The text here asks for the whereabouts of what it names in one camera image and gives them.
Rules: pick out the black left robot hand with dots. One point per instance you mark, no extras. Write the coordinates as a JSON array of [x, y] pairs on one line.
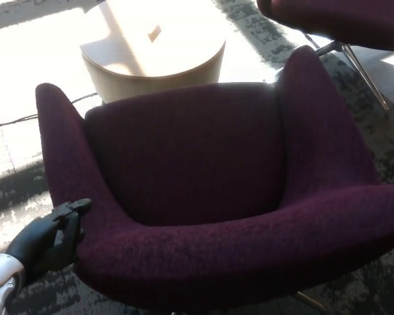
[[49, 239]]

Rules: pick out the purple fabric armchair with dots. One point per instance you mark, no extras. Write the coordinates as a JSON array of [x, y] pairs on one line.
[[216, 197]]

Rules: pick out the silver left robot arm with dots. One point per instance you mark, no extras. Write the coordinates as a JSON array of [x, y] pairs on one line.
[[1, 279]]

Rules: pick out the round light wood side table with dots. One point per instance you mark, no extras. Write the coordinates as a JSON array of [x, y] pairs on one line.
[[151, 52]]

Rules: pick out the purple armchair with metal legs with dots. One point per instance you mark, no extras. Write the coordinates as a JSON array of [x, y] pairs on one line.
[[341, 23]]

